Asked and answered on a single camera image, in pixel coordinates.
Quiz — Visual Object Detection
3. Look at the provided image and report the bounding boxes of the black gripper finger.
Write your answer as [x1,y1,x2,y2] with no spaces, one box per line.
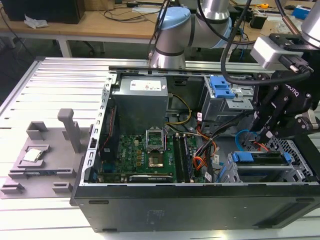
[251,72,279,133]
[258,96,298,148]

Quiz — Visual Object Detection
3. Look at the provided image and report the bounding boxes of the red disk wire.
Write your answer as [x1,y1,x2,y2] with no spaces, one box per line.
[253,141,271,152]

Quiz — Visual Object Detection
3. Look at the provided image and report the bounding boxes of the hard disk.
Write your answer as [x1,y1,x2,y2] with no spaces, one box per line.
[231,150,291,168]

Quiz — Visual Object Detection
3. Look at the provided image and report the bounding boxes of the metal disk bay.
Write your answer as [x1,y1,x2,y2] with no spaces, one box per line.
[217,138,316,185]

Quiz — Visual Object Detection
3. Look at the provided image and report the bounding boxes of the black RAM slot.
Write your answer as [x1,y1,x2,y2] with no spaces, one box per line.
[173,134,185,183]

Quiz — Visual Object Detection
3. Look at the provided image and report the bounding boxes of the metal drive cage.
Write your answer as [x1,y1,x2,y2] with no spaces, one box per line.
[201,74,258,126]

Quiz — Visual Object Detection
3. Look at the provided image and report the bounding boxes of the blue drive bay latch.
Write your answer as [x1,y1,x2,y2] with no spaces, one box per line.
[209,75,236,99]

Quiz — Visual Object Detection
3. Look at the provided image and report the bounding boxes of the wooden desk with clutter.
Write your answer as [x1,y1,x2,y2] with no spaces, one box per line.
[224,0,310,55]

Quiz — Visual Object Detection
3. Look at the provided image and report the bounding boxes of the small black device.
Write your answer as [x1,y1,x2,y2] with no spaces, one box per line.
[249,12,267,29]

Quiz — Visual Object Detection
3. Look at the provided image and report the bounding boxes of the blue cardboard box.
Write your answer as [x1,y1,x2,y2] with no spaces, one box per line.
[292,4,312,20]

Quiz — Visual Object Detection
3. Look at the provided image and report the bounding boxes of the dark RAM stick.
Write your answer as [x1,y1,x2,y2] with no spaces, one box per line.
[183,134,195,181]

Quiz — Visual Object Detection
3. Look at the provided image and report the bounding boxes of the metal socket cover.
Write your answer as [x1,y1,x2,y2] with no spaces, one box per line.
[145,127,167,151]

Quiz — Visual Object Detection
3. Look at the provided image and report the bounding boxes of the grey power supply unit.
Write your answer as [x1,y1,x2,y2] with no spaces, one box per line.
[111,76,170,136]

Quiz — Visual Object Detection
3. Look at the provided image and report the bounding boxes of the CPU socket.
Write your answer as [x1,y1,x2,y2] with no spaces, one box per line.
[147,154,166,169]

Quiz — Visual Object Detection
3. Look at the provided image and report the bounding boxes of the black PC case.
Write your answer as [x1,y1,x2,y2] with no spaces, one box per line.
[69,65,320,233]

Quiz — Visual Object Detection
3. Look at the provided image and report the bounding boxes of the black graphics card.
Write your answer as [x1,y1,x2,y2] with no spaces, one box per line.
[128,174,174,183]

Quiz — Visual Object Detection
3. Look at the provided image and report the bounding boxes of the green motherboard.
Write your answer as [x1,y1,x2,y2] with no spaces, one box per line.
[99,133,201,183]

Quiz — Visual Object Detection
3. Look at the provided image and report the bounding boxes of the black case fan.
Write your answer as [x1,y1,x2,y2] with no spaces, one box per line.
[103,104,120,161]

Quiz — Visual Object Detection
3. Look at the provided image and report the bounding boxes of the grey parts rack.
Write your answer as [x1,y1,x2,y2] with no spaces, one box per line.
[0,108,95,200]

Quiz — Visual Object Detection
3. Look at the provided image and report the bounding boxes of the black computer box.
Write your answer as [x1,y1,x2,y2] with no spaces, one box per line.
[1,0,85,25]

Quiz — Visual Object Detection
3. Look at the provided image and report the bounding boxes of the silver CPU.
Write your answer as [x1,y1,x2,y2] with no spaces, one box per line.
[22,148,43,162]

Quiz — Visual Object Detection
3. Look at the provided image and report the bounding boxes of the crumpled clear plastic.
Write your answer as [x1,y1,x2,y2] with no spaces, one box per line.
[23,14,48,28]

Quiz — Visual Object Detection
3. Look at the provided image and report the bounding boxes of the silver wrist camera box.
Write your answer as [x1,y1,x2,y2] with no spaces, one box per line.
[249,36,288,71]

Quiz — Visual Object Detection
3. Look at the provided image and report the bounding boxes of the black wire bundle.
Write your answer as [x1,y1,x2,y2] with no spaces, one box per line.
[199,109,256,176]

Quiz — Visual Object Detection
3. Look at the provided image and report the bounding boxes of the blue disk wire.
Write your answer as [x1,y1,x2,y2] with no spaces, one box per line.
[235,129,261,152]

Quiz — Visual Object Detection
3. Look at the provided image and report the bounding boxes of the brown sleeved cable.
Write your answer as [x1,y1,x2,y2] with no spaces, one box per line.
[273,0,304,36]

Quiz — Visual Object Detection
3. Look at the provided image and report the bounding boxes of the yellow and black wires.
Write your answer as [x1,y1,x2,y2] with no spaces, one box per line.
[166,93,193,126]

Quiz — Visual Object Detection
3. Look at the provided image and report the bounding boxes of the orange wire bundle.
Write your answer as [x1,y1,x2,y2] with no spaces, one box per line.
[193,132,218,173]

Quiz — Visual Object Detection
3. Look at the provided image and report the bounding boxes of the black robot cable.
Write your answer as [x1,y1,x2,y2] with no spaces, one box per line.
[148,0,173,59]

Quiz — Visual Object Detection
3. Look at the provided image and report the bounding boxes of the black desk cables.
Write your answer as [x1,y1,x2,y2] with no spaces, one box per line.
[103,6,156,23]

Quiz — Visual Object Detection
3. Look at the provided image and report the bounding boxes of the wooden desk with white frame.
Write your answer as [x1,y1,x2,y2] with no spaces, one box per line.
[0,7,161,58]

